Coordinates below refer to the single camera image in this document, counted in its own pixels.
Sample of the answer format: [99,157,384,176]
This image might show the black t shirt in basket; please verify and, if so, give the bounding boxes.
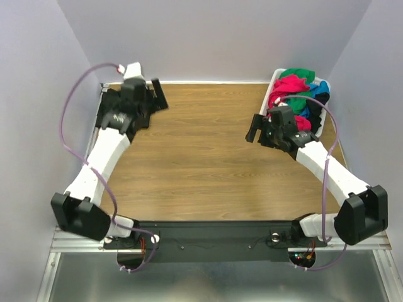
[306,92,330,134]

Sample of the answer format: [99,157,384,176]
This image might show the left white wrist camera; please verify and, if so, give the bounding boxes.
[117,62,144,81]

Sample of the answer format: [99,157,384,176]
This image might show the purple cable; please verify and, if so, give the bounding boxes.
[275,96,349,272]
[60,62,158,274]

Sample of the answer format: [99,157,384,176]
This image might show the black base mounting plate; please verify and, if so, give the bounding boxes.
[103,221,328,271]

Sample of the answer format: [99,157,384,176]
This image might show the white plastic laundry basket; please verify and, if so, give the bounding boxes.
[259,69,331,137]

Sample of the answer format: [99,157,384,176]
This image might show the pink t shirt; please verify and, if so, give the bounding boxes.
[268,74,312,130]

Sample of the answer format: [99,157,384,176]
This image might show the green t shirt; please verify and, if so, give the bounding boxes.
[279,68,315,115]

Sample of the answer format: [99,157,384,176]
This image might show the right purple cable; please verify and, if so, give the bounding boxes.
[275,96,349,272]

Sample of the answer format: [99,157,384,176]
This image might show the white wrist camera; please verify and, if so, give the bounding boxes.
[117,62,144,81]
[273,98,287,107]

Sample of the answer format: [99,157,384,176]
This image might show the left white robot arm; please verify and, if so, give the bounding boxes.
[50,77,168,248]

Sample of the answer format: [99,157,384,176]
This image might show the black t shirt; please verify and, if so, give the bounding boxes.
[95,89,155,143]
[306,92,330,134]

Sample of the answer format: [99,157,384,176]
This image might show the blue t shirt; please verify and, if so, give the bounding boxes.
[299,81,330,119]

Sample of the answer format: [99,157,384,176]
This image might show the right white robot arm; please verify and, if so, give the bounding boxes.
[246,106,388,245]

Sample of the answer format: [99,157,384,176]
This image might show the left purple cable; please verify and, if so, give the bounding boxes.
[60,62,158,274]

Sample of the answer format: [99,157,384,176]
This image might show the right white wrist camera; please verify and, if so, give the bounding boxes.
[273,98,287,107]

